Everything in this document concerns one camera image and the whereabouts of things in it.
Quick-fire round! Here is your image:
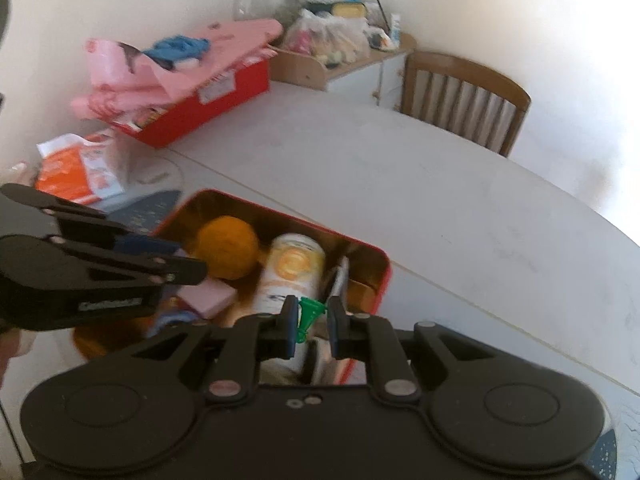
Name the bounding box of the yellow container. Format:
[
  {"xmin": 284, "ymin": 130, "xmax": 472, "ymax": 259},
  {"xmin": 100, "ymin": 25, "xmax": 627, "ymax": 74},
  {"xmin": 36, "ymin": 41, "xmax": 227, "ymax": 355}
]
[{"xmin": 330, "ymin": 2, "xmax": 366, "ymax": 21}]

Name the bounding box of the thin black stick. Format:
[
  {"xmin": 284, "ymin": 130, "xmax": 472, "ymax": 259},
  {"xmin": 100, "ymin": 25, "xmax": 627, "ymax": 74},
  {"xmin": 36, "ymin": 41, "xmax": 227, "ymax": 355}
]
[{"xmin": 369, "ymin": 0, "xmax": 394, "ymax": 34}]

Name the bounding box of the orange and white carton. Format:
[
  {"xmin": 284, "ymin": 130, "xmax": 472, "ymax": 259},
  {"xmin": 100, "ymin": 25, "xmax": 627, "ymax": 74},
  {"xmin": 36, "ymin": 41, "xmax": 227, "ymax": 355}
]
[{"xmin": 36, "ymin": 132, "xmax": 126, "ymax": 206}]

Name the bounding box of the orange fruit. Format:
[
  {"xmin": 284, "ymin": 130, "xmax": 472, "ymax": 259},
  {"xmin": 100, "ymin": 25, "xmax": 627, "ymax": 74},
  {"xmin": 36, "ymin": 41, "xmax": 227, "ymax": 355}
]
[{"xmin": 195, "ymin": 216, "xmax": 261, "ymax": 281}]

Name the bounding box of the pink paper bag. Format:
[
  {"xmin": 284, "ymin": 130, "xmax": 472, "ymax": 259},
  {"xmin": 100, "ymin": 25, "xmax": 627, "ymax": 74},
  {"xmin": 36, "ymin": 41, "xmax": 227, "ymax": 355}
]
[{"xmin": 70, "ymin": 18, "xmax": 284, "ymax": 122}]

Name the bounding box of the red cardboard box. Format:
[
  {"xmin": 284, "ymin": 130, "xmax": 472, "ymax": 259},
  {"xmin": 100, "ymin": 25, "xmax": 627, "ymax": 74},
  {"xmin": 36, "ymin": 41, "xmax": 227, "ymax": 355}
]
[{"xmin": 107, "ymin": 57, "xmax": 274, "ymax": 150}]

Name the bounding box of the clear plastic bag of goods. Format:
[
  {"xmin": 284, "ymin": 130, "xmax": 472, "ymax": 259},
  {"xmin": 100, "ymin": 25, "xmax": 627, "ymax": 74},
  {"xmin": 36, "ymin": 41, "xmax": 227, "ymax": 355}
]
[{"xmin": 287, "ymin": 10, "xmax": 371, "ymax": 67}]

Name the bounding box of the wooden chair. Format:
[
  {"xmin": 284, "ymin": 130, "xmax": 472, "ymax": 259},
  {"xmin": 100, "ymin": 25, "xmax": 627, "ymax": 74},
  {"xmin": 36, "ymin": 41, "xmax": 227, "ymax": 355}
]
[{"xmin": 400, "ymin": 51, "xmax": 532, "ymax": 159}]

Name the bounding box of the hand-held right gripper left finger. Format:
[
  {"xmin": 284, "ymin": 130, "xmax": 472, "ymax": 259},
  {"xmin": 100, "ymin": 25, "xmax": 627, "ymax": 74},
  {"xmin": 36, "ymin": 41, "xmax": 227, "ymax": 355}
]
[{"xmin": 105, "ymin": 295, "xmax": 299, "ymax": 405}]

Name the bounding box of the blue cloth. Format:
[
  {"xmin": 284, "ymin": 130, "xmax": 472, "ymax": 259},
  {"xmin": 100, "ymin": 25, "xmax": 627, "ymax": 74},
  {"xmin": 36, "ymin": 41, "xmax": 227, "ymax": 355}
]
[{"xmin": 142, "ymin": 35, "xmax": 211, "ymax": 69}]

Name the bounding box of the round blue white placemat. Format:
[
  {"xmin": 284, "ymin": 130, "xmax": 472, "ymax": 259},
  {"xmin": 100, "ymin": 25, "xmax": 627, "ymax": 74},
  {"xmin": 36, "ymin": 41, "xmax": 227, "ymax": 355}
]
[
  {"xmin": 584, "ymin": 429, "xmax": 619, "ymax": 480},
  {"xmin": 100, "ymin": 155, "xmax": 184, "ymax": 241}
]

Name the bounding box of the yellow and white bottle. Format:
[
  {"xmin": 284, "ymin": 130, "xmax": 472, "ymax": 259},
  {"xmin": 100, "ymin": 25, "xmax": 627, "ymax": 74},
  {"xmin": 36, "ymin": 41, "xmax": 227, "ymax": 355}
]
[{"xmin": 250, "ymin": 232, "xmax": 327, "ymax": 378}]

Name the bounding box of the white side cabinet wooden top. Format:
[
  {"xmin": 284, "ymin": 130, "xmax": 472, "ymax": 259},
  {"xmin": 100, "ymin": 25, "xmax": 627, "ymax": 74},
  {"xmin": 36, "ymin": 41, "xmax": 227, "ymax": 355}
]
[{"xmin": 270, "ymin": 32, "xmax": 417, "ymax": 109}]

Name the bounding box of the pink sticky note block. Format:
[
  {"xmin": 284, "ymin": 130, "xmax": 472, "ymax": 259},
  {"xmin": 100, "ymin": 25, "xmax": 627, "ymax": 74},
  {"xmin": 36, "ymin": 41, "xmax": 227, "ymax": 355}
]
[{"xmin": 180, "ymin": 280, "xmax": 239, "ymax": 319}]

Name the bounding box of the red tin box gold interior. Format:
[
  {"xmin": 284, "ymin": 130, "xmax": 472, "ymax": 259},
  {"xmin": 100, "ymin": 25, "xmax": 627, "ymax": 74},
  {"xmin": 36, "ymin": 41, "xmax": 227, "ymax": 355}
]
[{"xmin": 72, "ymin": 189, "xmax": 394, "ymax": 387}]

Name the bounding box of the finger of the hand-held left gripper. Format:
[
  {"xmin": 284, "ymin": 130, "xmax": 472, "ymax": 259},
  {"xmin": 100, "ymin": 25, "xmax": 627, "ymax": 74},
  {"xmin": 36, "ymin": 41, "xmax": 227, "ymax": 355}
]
[
  {"xmin": 0, "ymin": 183, "xmax": 182, "ymax": 261},
  {"xmin": 47, "ymin": 237, "xmax": 209, "ymax": 287}
]

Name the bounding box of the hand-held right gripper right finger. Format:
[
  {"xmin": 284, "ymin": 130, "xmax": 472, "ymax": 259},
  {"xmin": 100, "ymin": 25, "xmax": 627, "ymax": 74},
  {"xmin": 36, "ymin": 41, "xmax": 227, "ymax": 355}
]
[{"xmin": 326, "ymin": 296, "xmax": 507, "ymax": 405}]

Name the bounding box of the green plastic clip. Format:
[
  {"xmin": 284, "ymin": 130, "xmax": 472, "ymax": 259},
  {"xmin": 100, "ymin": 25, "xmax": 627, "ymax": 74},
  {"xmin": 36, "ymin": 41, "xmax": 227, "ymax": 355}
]
[{"xmin": 295, "ymin": 297, "xmax": 329, "ymax": 345}]

